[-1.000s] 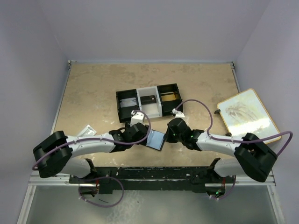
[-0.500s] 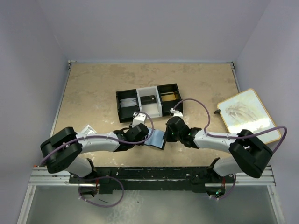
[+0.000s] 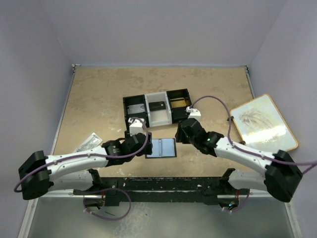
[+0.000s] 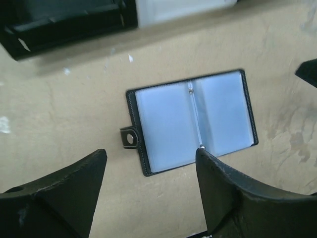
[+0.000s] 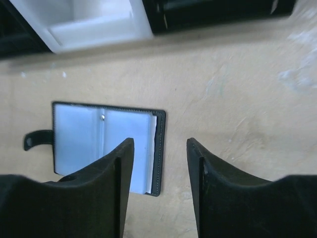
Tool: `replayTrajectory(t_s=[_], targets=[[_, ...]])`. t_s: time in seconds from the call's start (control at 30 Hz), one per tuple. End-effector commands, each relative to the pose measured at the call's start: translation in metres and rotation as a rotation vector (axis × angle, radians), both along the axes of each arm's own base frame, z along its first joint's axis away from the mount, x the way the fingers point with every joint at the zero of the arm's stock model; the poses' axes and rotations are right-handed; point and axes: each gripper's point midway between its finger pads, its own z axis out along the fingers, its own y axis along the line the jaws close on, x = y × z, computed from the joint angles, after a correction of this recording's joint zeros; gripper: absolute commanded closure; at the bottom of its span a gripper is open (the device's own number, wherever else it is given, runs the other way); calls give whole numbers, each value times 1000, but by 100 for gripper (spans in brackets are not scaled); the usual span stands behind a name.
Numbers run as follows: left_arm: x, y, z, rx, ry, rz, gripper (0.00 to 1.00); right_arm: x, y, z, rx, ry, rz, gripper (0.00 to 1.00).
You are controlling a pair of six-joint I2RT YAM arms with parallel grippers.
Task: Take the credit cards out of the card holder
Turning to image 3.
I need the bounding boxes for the black leather card holder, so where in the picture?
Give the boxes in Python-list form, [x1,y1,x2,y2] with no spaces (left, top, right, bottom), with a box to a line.
[145,138,177,159]

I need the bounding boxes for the clear plastic card sleeve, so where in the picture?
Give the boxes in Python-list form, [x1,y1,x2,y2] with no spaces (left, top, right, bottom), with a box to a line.
[72,132,103,153]

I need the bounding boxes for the black and white organizer tray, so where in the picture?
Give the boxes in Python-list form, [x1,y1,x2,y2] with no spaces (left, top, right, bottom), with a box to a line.
[123,89,192,128]

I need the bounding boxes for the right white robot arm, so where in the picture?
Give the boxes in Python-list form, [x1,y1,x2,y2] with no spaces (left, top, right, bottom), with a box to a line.
[175,118,303,203]

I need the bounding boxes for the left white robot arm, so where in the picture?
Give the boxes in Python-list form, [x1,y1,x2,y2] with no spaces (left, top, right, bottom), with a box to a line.
[14,132,152,200]

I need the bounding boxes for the gold credit card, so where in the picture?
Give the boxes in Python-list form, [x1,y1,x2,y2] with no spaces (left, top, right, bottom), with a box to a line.
[170,98,187,108]

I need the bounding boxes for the black credit card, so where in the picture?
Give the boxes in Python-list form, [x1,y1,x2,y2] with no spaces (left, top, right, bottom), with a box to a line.
[149,101,166,112]

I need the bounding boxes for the silver credit card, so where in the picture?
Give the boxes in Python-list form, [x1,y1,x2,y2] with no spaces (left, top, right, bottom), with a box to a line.
[127,104,145,115]

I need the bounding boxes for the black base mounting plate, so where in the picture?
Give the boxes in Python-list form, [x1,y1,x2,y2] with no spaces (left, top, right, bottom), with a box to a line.
[74,177,248,206]

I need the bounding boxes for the white board with wood rim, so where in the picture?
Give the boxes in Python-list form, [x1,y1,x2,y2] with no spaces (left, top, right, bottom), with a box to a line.
[230,94,298,152]

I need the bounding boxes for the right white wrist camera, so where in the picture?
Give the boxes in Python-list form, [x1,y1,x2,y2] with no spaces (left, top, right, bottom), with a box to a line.
[186,107,202,121]

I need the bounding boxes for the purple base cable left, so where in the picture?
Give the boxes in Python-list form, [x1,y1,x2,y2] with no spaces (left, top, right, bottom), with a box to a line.
[83,185,132,220]

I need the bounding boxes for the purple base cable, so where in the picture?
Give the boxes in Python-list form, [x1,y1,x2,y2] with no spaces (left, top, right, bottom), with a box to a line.
[83,185,132,220]
[221,189,251,213]

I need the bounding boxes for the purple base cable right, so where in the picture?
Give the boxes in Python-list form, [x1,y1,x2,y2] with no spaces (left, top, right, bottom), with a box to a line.
[221,189,251,213]

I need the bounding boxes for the aluminium frame rail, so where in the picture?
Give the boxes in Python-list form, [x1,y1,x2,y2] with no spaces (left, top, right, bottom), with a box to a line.
[18,173,303,238]

